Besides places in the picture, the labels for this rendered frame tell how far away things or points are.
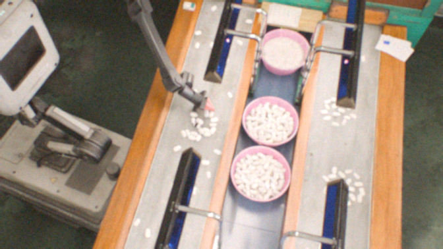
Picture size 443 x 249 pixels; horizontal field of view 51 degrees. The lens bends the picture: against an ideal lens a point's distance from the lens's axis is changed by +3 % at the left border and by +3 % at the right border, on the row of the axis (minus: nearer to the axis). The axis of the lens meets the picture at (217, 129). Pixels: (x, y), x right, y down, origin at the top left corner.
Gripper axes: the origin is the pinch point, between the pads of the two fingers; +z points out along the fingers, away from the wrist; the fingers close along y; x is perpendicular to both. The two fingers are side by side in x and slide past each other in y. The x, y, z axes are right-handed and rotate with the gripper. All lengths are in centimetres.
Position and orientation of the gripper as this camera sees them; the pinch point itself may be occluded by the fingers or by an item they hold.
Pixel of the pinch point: (213, 109)
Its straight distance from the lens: 219.4
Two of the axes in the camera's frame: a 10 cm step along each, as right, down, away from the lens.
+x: -6.3, 2.6, 7.3
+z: 7.5, 4.6, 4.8
